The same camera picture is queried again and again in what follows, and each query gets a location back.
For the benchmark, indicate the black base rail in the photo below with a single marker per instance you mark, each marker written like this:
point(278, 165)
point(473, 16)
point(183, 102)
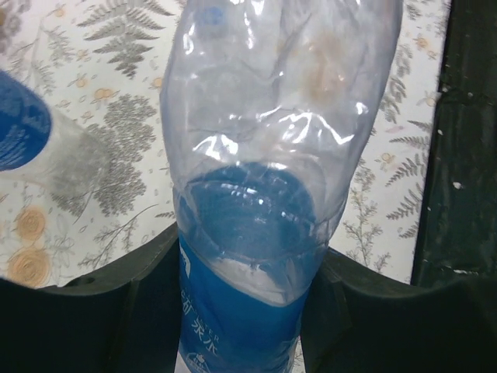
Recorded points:
point(457, 230)

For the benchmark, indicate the blue bottle cap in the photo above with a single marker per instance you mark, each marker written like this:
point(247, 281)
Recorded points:
point(211, 22)

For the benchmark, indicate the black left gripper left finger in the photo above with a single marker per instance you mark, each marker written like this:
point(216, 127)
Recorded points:
point(123, 317)

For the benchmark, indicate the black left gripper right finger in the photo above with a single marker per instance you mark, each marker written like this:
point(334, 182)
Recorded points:
point(357, 320)

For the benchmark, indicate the floral tablecloth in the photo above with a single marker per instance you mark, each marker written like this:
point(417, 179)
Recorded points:
point(101, 63)

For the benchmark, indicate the blue label water bottle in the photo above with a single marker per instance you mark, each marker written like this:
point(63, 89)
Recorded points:
point(263, 131)
point(40, 145)

